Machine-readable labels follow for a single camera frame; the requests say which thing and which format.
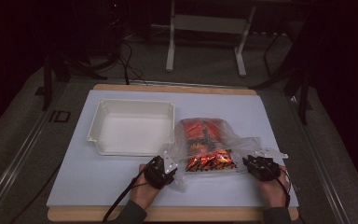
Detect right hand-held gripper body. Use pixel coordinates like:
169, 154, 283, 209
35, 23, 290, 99
246, 147, 290, 183

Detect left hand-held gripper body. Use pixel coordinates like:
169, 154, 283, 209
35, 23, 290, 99
143, 149, 179, 190

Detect clear plastic bag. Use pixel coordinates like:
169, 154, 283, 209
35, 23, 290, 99
159, 117, 264, 193

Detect red chip bag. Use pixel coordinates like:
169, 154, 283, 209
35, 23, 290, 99
181, 119, 238, 173

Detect white plastic tray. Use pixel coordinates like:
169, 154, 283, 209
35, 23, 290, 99
86, 98, 176, 157

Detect person's left hand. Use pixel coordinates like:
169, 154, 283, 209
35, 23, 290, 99
129, 163, 161, 210

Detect person's right hand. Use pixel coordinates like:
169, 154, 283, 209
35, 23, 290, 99
257, 165, 292, 209

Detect white work mat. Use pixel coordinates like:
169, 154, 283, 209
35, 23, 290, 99
46, 89, 299, 208

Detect black metal stand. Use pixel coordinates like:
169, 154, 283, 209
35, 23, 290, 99
249, 29, 314, 126

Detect white metal stand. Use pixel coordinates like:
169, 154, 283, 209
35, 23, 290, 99
164, 0, 258, 78

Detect black tripod stand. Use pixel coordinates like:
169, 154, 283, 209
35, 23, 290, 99
41, 50, 109, 112

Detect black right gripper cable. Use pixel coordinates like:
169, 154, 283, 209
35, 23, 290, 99
272, 167, 293, 208

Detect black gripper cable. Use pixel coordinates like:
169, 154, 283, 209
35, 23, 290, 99
272, 167, 293, 208
102, 158, 157, 224

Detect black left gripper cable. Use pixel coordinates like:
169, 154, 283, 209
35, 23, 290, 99
102, 158, 157, 224

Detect metal floor rail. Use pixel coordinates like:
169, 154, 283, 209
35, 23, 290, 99
0, 92, 63, 224
286, 95, 351, 224

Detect black floor cables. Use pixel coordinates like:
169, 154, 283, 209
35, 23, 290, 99
117, 39, 149, 87

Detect thin black floor cable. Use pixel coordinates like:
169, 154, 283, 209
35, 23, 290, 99
8, 163, 62, 224

